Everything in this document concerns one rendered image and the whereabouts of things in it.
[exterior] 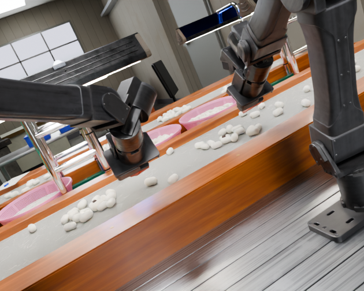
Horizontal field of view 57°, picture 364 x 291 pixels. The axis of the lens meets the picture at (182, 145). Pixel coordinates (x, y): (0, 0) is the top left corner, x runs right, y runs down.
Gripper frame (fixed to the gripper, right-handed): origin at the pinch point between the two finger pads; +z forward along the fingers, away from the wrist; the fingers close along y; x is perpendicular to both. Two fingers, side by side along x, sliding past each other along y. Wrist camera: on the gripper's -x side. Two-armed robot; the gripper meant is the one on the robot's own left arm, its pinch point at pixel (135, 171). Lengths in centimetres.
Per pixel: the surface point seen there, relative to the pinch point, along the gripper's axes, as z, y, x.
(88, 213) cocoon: 9.8, 13.8, -0.2
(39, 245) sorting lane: 11.9, 27.2, 0.1
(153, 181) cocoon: 9.0, -4.0, 0.5
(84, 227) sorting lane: 8.5, 15.9, 2.9
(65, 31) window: 519, -89, -673
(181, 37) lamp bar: 38, -53, -68
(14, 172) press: 381, 105, -265
